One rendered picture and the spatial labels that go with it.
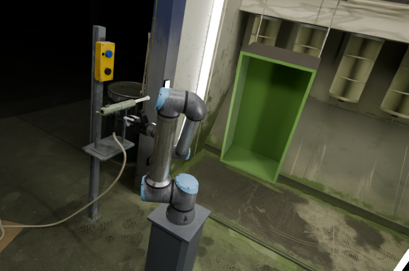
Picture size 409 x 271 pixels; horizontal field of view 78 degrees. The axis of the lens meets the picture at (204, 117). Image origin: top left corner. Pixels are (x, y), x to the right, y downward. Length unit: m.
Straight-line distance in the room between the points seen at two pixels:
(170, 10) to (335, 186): 2.70
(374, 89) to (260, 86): 1.61
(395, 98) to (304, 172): 1.28
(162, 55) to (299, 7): 1.74
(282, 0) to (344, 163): 2.07
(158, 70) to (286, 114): 1.30
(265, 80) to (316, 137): 1.34
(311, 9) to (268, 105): 1.20
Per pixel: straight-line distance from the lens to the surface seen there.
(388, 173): 3.69
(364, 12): 3.21
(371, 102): 3.73
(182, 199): 1.58
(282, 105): 2.58
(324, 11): 3.21
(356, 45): 3.25
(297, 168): 3.48
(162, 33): 2.14
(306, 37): 3.25
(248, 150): 2.96
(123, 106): 1.92
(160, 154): 1.37
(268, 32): 3.37
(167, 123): 1.26
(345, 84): 3.28
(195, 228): 1.70
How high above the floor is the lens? 1.85
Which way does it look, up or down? 22 degrees down
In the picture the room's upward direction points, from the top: 12 degrees clockwise
